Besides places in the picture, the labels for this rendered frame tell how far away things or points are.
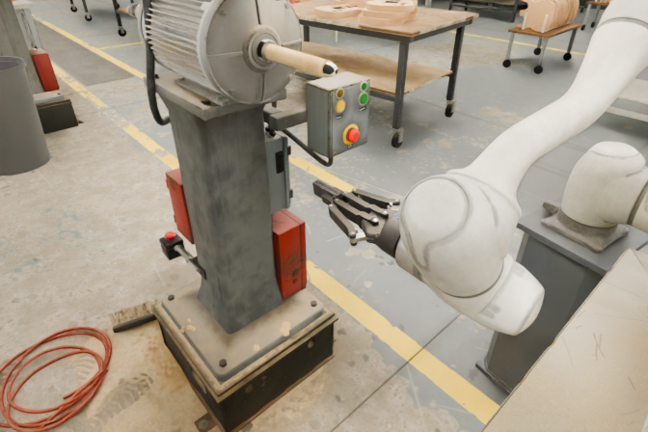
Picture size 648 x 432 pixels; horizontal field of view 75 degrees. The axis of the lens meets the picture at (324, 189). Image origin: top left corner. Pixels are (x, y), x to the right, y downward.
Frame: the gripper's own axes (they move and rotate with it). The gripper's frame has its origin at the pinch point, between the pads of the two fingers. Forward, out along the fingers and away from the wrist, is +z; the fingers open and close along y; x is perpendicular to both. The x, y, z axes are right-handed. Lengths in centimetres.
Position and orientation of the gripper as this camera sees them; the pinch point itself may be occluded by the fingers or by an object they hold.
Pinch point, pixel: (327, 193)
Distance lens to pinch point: 83.3
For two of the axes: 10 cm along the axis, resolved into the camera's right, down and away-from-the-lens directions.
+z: -6.6, -3.9, 6.4
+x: -1.1, -7.9, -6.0
